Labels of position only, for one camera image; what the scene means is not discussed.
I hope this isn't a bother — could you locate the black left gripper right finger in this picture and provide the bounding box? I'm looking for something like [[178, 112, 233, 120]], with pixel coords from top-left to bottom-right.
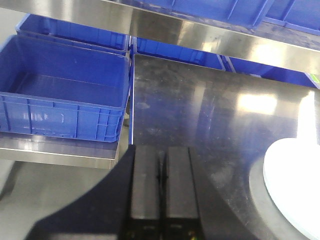
[[161, 146, 261, 240]]

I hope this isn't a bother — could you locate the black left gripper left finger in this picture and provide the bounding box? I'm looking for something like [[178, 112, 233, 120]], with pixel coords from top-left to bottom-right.
[[24, 144, 165, 240]]

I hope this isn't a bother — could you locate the white round plate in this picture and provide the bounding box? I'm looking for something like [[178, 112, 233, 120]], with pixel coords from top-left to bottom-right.
[[263, 138, 320, 240]]

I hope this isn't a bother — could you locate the steel side shelf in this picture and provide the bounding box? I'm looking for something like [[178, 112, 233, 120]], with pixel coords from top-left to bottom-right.
[[0, 132, 119, 170]]

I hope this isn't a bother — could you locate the blue bin beside table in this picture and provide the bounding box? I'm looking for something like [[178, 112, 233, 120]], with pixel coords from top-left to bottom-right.
[[0, 35, 130, 143]]

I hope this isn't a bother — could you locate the lower blue bin right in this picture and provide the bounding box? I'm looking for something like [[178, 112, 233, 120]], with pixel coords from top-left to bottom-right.
[[220, 55, 320, 89]]

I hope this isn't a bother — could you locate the blue bin behind table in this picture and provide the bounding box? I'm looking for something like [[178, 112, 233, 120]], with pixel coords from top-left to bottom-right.
[[131, 37, 226, 71]]

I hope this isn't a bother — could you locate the blue plastic crate middle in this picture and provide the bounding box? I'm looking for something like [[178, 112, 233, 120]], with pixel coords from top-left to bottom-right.
[[134, 0, 273, 32]]

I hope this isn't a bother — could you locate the blue plastic crate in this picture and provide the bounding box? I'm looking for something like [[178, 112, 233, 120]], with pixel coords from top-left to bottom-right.
[[263, 0, 320, 36], [134, 0, 273, 32]]

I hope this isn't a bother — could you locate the blue bin far left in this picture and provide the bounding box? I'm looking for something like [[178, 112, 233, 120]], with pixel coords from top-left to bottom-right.
[[16, 14, 130, 55]]

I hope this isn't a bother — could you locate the blue plastic crate right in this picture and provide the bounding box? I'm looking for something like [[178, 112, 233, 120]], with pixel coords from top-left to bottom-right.
[[263, 0, 320, 36]]

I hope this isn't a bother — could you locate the steel shelf front rail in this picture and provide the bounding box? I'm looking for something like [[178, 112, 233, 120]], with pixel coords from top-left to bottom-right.
[[0, 0, 320, 75]]

